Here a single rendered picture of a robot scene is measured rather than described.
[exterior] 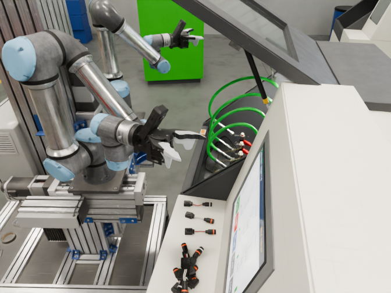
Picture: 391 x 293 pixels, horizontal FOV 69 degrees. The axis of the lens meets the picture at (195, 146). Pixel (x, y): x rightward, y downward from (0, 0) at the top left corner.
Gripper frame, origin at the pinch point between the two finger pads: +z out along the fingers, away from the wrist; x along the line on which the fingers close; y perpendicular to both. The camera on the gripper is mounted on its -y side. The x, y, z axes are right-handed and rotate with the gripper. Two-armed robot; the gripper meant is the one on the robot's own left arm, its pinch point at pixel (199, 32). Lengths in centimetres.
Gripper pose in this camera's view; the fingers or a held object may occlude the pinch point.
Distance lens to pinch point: 191.0
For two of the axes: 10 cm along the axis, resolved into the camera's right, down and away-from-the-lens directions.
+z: 9.1, -2.4, 3.4
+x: 4.1, 6.3, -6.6
